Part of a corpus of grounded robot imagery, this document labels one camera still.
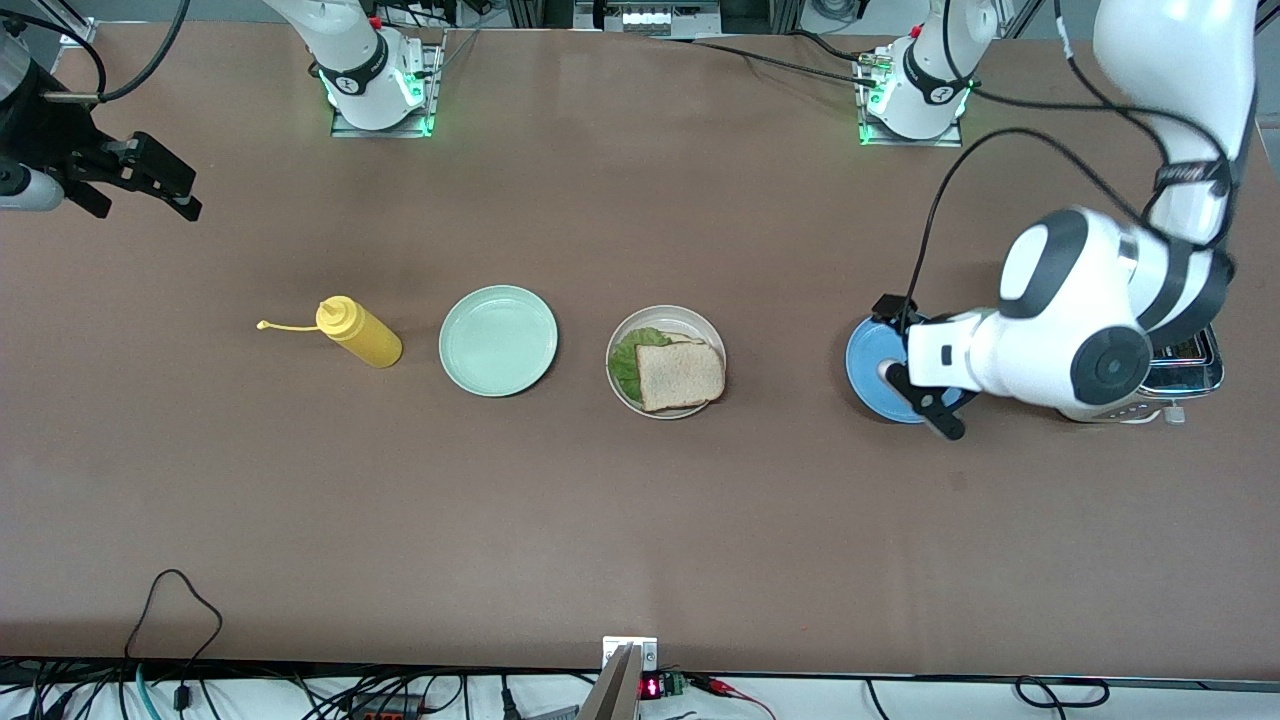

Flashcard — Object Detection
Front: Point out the yellow squeeze bottle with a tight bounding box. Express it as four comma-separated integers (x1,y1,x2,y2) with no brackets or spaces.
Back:
257,296,403,369

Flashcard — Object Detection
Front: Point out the green lettuce leaf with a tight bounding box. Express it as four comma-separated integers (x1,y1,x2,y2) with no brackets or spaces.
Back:
608,328,673,403

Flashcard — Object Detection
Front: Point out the mint green plate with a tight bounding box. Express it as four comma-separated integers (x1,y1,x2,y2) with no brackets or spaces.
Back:
439,285,559,398

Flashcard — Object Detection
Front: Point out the beige plate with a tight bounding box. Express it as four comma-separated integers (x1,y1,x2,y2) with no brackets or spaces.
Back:
606,305,727,420

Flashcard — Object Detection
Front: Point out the blue plate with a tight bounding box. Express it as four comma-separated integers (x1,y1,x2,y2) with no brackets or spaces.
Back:
846,315,976,424

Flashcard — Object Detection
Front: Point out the grey control box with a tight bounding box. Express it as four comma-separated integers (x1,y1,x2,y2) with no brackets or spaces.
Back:
575,0,723,39

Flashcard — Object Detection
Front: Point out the grey metal bar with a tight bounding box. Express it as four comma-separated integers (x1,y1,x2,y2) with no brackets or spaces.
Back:
578,645,641,720

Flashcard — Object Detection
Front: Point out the beige chrome toaster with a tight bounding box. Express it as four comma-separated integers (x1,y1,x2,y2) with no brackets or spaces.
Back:
1075,325,1226,427

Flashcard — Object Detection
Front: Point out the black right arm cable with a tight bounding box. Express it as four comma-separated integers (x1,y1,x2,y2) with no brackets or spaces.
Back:
0,0,191,103

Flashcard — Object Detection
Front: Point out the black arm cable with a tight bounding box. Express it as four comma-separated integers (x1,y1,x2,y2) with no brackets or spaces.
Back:
900,0,1251,316
0,0,191,103

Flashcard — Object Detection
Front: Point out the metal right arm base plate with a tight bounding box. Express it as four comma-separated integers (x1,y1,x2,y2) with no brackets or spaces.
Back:
330,40,443,139

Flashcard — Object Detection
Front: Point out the black looped cable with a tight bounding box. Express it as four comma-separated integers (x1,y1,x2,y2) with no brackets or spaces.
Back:
125,569,224,691

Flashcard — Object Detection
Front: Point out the black cable on table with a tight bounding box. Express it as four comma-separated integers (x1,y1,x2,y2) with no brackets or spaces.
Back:
650,28,883,86

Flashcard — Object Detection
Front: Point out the silver mounting bracket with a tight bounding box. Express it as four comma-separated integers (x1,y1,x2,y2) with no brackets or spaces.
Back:
602,636,659,673

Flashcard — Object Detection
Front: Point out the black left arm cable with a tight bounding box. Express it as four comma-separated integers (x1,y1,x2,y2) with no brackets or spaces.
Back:
900,0,1251,316

